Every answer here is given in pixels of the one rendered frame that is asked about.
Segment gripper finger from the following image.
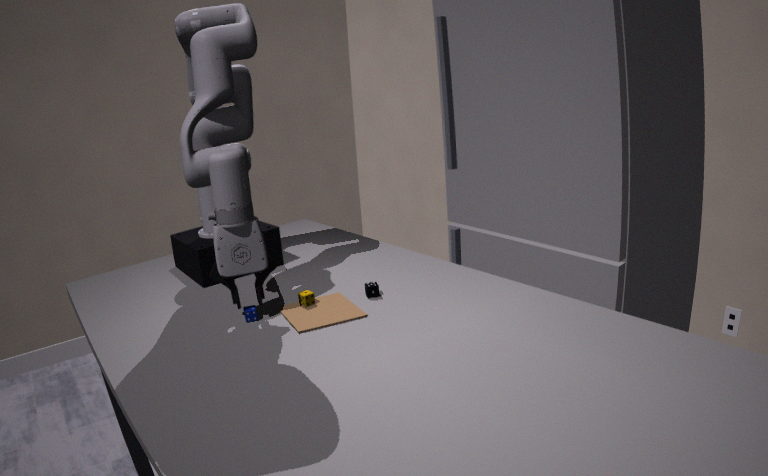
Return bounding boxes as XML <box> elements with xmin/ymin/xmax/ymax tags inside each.
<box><xmin>254</xmin><ymin>252</ymin><xmax>278</xmax><ymax>305</ymax></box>
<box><xmin>210</xmin><ymin>260</ymin><xmax>241</xmax><ymax>309</ymax></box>

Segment tan flat square mat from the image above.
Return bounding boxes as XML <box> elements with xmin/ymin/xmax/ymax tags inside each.
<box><xmin>277</xmin><ymin>293</ymin><xmax>368</xmax><ymax>333</ymax></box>

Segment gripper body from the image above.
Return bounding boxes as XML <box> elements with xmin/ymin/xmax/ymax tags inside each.
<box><xmin>213</xmin><ymin>216</ymin><xmax>268</xmax><ymax>278</ymax></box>

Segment yellow die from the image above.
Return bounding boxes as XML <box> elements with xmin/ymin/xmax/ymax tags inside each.
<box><xmin>298</xmin><ymin>290</ymin><xmax>315</xmax><ymax>307</ymax></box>

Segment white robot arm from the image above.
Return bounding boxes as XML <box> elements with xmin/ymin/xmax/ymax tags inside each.
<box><xmin>174</xmin><ymin>3</ymin><xmax>257</xmax><ymax>239</ymax></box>

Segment black die with white pips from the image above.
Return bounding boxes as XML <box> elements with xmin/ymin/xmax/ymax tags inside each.
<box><xmin>365</xmin><ymin>282</ymin><xmax>379</xmax><ymax>298</ymax></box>

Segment blue die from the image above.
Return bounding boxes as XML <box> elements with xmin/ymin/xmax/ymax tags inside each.
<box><xmin>243</xmin><ymin>305</ymin><xmax>258</xmax><ymax>322</ymax></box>

